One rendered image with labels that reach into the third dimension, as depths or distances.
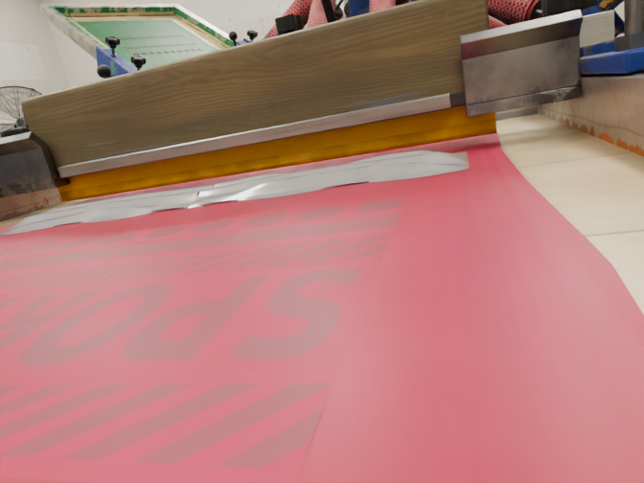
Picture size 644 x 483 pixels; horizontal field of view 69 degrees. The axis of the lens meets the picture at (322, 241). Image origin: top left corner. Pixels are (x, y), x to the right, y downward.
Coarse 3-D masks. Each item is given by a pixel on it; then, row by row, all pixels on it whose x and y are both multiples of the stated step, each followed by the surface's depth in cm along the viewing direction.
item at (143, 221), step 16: (224, 176) 46; (240, 176) 44; (128, 192) 50; (144, 192) 47; (80, 224) 34; (96, 224) 32; (112, 224) 31; (128, 224) 30; (144, 224) 29; (0, 240) 34; (16, 240) 32; (32, 240) 31; (48, 240) 30
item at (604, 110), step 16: (592, 80) 28; (608, 80) 25; (624, 80) 22; (640, 80) 21; (592, 96) 28; (608, 96) 25; (624, 96) 23; (640, 96) 21; (496, 112) 48; (512, 112) 48; (528, 112) 47; (544, 112) 44; (560, 112) 37; (576, 112) 32; (592, 112) 28; (608, 112) 25; (624, 112) 23; (640, 112) 21; (576, 128) 33; (592, 128) 29; (608, 128) 26; (624, 128) 23; (640, 128) 21; (624, 144) 23; (640, 144) 21; (32, 192) 49; (48, 192) 51; (0, 208) 46; (16, 208) 47; (32, 208) 49
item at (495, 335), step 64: (320, 192) 28; (384, 192) 24; (448, 192) 22; (512, 192) 20; (384, 256) 15; (448, 256) 14; (512, 256) 13; (576, 256) 12; (384, 320) 11; (448, 320) 10; (512, 320) 10; (576, 320) 9; (640, 320) 9; (384, 384) 8; (448, 384) 8; (512, 384) 8; (576, 384) 7; (640, 384) 7; (320, 448) 7; (384, 448) 7; (448, 448) 7; (512, 448) 6; (576, 448) 6; (640, 448) 6
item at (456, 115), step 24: (408, 120) 36; (432, 120) 35; (456, 120) 35; (480, 120) 34; (264, 144) 39; (288, 144) 39; (312, 144) 38; (336, 144) 38; (120, 168) 44; (144, 168) 43; (168, 168) 42; (192, 168) 42
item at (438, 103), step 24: (432, 96) 33; (312, 120) 35; (336, 120) 35; (360, 120) 34; (384, 120) 34; (192, 144) 38; (216, 144) 38; (240, 144) 37; (72, 168) 42; (96, 168) 42
